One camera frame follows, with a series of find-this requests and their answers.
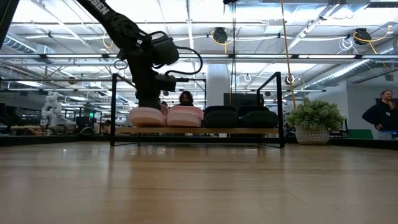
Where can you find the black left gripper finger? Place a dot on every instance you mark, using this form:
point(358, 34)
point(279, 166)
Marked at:
point(150, 103)

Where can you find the pink rubber slide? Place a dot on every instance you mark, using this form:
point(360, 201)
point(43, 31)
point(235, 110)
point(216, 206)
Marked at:
point(147, 117)
point(185, 116)

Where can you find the plain black rubber slide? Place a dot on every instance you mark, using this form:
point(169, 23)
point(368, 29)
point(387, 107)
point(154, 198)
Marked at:
point(220, 118)

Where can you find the black slide with yellow mark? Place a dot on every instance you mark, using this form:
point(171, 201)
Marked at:
point(259, 119)

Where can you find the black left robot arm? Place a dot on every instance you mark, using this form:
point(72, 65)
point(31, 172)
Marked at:
point(124, 31)

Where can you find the person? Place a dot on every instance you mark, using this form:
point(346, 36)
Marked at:
point(186, 98)
point(381, 115)
point(105, 126)

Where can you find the white humanoid robot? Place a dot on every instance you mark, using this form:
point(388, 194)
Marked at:
point(51, 109)

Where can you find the green potted plant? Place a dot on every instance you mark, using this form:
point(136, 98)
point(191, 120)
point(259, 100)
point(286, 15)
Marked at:
point(314, 121)

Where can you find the green box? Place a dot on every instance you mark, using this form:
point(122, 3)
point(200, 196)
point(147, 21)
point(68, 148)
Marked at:
point(360, 133)

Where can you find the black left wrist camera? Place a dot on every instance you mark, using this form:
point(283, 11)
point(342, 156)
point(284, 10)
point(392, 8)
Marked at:
point(166, 83)

